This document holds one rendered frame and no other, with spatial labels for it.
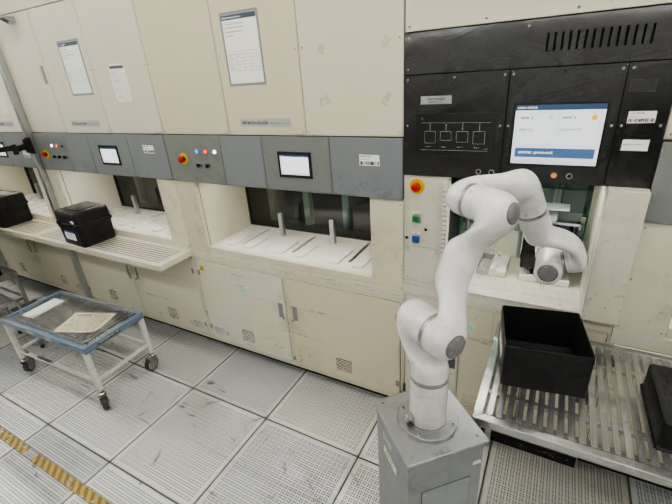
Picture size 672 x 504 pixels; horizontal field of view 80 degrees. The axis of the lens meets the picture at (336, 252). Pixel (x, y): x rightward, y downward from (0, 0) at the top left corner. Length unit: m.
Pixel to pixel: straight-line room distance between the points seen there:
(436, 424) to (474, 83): 1.21
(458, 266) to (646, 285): 0.91
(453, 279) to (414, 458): 0.56
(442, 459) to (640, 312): 0.98
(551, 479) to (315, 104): 2.09
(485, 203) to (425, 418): 0.70
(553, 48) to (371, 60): 0.66
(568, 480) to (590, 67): 1.81
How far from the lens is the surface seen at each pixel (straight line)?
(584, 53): 1.67
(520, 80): 1.68
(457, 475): 1.52
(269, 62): 2.08
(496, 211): 1.09
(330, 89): 1.91
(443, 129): 1.74
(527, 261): 2.06
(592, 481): 2.48
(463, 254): 1.14
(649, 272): 1.86
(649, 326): 1.97
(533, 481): 2.38
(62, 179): 3.87
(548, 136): 1.69
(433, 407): 1.36
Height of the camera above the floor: 1.84
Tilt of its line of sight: 24 degrees down
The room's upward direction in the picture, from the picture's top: 4 degrees counter-clockwise
